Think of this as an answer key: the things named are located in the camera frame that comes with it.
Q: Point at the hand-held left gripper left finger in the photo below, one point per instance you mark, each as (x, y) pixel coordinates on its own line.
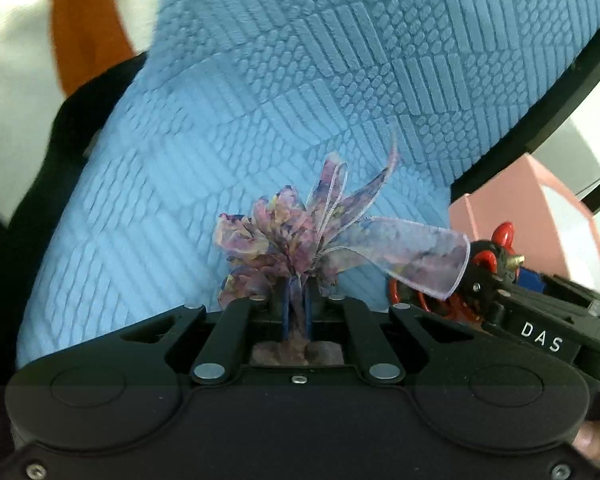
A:
(230, 340)

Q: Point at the striped fleece blanket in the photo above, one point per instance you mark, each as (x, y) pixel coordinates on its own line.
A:
(25, 60)

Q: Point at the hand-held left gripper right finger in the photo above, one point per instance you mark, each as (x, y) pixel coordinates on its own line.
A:
(365, 340)

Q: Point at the pink cardboard box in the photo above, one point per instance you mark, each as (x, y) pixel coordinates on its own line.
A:
(530, 220)

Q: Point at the purple ribbon bow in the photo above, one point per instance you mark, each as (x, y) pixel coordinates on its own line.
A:
(300, 240)

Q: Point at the red demon mask toy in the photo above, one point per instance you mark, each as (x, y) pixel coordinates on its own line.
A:
(502, 235)

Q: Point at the person's right hand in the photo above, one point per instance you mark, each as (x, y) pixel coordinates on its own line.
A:
(597, 442)

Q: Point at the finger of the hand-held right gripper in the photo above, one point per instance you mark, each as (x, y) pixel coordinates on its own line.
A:
(487, 285)

